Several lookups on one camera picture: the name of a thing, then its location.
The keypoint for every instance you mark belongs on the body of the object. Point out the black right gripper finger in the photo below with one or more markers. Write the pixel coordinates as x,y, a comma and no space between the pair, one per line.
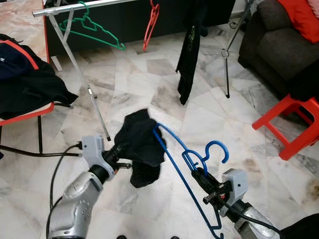
200,174

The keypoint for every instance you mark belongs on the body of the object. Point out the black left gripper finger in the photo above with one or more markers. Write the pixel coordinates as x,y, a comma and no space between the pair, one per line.
124,149

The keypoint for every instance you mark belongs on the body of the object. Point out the black shirt with red trim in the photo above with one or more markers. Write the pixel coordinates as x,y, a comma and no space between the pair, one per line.
139,139

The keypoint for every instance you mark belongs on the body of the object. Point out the blue plastic hanger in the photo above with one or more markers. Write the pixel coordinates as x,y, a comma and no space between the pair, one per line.
217,143

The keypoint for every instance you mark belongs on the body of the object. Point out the red plastic hanger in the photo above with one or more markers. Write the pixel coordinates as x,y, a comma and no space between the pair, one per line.
146,44

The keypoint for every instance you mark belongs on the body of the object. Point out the green plastic hanger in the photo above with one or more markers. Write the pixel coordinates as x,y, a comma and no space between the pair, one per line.
121,46

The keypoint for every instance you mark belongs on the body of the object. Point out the person in black trousers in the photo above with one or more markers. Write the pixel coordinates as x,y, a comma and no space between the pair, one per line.
304,229

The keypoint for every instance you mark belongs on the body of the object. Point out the red plastic stool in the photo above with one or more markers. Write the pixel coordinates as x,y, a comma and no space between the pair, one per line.
286,104

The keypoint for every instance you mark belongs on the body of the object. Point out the white cabinet leg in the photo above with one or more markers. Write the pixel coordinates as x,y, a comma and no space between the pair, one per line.
56,62

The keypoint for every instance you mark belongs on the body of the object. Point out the black t-shirt with green print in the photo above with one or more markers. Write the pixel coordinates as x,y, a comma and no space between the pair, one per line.
189,55

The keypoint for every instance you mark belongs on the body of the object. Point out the marble table with red edge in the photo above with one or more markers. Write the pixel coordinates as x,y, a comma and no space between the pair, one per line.
46,40

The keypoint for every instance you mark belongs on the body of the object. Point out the brown fabric sofa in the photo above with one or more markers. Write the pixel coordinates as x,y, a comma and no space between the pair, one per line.
269,45

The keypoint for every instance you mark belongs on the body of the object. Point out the silver metal clothes rack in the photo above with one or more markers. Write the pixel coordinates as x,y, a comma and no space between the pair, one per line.
40,12

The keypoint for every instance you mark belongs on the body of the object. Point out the red pillow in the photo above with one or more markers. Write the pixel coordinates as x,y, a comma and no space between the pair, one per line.
301,17

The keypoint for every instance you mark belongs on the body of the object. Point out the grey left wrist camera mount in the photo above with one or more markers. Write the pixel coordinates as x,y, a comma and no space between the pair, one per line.
92,149

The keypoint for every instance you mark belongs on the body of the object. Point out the red seat black frame chair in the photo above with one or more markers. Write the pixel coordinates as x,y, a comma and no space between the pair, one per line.
30,115

